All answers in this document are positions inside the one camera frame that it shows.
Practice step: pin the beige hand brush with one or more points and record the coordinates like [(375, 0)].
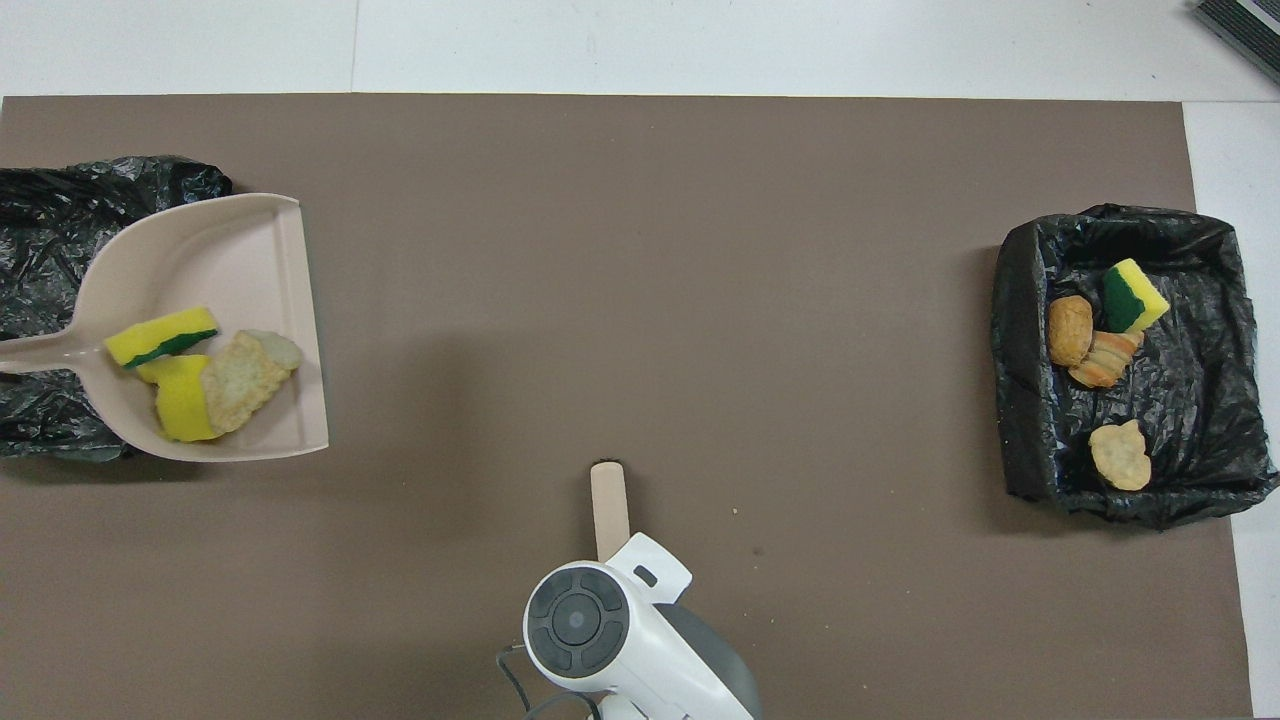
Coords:
[(608, 500)]

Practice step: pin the pale cream foam chunk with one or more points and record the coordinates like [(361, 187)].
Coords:
[(245, 380), (1120, 456)]

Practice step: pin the beige plastic dustpan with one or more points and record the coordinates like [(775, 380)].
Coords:
[(230, 260)]

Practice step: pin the brown bread roll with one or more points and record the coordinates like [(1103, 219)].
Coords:
[(1070, 330)]

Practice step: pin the orange striped bread piece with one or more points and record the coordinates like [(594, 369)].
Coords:
[(1105, 362)]

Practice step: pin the green and yellow sponge piece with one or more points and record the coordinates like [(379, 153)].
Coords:
[(1133, 297)]

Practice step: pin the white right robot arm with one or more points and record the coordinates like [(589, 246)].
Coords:
[(600, 640)]

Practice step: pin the black bag lined bin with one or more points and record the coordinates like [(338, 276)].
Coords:
[(1200, 400), (40, 230)]

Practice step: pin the brown table mat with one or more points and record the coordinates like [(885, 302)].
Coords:
[(650, 300)]

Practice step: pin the dark ribbed device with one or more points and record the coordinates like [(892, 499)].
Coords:
[(1245, 28)]

